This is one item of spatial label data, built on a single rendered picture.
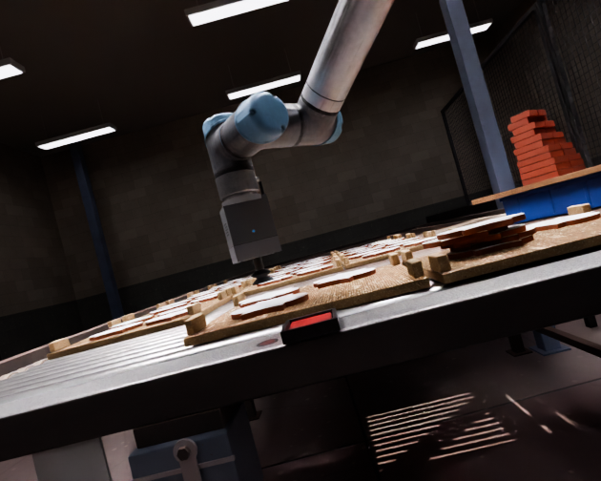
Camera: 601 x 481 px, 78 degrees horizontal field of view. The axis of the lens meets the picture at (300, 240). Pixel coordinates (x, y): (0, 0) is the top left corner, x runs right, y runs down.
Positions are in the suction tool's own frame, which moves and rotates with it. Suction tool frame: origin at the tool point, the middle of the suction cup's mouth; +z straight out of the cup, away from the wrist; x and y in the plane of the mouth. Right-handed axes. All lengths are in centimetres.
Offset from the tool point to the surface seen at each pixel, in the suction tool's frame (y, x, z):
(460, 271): -24.5, 23.0, 5.4
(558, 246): -37.7, 28.8, 5.4
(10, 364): 59, -47, 5
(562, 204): -101, -15, 4
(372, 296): -12.6, 16.6, 5.9
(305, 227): -257, -665, -48
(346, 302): -8.9, 14.8, 5.8
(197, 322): 13.1, 0.3, 3.5
